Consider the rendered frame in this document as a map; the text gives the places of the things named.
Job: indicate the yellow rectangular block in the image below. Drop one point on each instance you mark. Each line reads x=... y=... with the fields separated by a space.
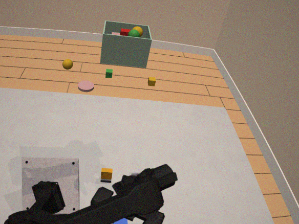
x=106 y=173

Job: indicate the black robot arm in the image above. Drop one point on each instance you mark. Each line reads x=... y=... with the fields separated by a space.
x=139 y=195

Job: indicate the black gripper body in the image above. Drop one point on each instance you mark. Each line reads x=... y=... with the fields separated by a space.
x=153 y=218

